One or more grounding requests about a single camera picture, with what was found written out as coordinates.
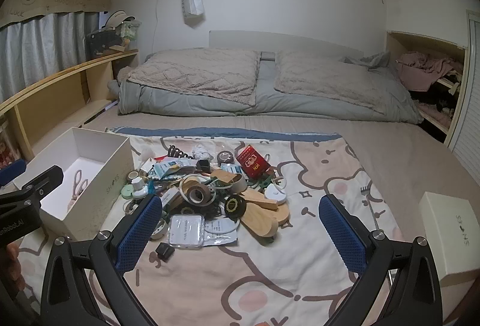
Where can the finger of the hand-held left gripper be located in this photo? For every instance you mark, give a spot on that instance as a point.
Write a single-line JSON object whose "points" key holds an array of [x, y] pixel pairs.
{"points": [[43, 179], [13, 171]]}

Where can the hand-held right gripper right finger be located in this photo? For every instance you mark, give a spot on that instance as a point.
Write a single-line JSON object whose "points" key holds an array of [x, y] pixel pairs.
{"points": [[343, 236]]}

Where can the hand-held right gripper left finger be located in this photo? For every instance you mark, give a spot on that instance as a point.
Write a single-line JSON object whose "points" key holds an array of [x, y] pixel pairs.
{"points": [[138, 232]]}

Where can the small black box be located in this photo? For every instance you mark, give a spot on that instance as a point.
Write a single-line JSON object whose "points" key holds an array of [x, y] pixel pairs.
{"points": [[165, 251]]}

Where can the clear plastic nail box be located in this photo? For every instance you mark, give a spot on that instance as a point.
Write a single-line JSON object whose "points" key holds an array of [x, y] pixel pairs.
{"points": [[185, 230]]}

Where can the white cardboard box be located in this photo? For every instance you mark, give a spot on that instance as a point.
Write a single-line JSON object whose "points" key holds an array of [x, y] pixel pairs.
{"points": [[108, 168]]}

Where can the wooden oval board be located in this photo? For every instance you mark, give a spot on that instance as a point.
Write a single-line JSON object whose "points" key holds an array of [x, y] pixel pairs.
{"points": [[279, 211], [258, 221]]}

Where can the person's left hand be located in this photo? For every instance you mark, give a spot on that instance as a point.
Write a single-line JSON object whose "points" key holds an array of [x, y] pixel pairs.
{"points": [[9, 254]]}

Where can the doll in red dress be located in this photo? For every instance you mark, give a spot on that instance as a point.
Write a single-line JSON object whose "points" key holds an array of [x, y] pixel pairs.
{"points": [[5, 151]]}

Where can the green round container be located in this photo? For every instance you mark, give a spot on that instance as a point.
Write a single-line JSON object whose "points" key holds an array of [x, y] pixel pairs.
{"points": [[128, 192]]}

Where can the white jar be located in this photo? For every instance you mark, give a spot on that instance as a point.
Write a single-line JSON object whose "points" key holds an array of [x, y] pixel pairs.
{"points": [[139, 186]]}

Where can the round metal tin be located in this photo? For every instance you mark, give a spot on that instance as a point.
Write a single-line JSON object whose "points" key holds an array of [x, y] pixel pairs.
{"points": [[134, 174]]}

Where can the blue white packets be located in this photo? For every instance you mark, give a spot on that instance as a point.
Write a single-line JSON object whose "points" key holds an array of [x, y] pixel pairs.
{"points": [[170, 168]]}

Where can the brown tape roll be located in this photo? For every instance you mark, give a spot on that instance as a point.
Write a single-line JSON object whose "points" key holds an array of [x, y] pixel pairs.
{"points": [[199, 194]]}

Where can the wooden shelf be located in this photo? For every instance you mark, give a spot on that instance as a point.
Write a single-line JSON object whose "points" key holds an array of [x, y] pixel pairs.
{"points": [[48, 104]]}

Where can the white round tape measure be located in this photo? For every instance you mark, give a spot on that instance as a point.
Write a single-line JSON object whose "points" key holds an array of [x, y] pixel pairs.
{"points": [[276, 194]]}

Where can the clear plastic packet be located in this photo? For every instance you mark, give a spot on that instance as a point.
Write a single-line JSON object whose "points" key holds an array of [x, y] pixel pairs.
{"points": [[221, 232]]}

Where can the black hair claw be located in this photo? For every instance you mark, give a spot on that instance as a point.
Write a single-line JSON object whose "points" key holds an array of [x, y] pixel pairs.
{"points": [[176, 152]]}

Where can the small black cup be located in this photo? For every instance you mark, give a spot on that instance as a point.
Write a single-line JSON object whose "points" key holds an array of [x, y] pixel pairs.
{"points": [[203, 165]]}

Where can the green toy soldiers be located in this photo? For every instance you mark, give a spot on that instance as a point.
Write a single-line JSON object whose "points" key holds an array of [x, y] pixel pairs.
{"points": [[262, 184]]}

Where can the black round lid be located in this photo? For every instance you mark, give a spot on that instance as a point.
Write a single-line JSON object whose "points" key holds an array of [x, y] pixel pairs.
{"points": [[234, 206]]}

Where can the printed blanket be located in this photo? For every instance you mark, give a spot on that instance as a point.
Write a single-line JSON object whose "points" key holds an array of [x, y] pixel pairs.
{"points": [[232, 273]]}

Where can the white box lid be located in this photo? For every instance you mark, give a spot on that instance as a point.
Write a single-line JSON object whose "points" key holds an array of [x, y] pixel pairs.
{"points": [[448, 232]]}

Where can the red booklet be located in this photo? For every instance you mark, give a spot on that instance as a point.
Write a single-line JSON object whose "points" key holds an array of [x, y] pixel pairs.
{"points": [[253, 161]]}

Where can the grey curtain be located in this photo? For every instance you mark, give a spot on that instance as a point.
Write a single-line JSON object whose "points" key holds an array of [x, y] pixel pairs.
{"points": [[41, 48]]}

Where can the grey duvet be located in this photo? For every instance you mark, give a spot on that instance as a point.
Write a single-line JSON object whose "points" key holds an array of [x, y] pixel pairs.
{"points": [[300, 104]]}

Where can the black bag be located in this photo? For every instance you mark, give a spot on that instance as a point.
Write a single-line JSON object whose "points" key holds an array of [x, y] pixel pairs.
{"points": [[101, 42]]}

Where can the beige quilted pillow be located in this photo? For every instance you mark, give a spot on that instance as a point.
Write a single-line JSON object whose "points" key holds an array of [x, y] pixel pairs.
{"points": [[195, 74], [322, 78]]}

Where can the green plush toy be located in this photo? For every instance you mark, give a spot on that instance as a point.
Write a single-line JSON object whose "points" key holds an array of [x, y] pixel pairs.
{"points": [[131, 31]]}

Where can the white louvre door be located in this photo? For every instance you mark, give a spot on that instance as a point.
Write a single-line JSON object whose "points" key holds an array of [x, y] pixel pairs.
{"points": [[468, 116]]}

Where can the white cap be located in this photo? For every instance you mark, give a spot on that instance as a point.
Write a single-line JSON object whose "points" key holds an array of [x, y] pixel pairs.
{"points": [[116, 17]]}

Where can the pink clothes pile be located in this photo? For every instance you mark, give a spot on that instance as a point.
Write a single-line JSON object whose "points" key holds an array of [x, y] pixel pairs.
{"points": [[423, 67]]}

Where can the wooden wall niche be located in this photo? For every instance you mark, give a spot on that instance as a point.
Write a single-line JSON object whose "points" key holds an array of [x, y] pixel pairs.
{"points": [[397, 44]]}

